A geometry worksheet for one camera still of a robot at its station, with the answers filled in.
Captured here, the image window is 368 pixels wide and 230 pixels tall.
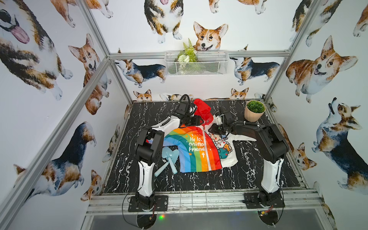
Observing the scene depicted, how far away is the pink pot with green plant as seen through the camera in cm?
102

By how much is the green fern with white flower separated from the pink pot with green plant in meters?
0.51

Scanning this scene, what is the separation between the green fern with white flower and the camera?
2.68 ft
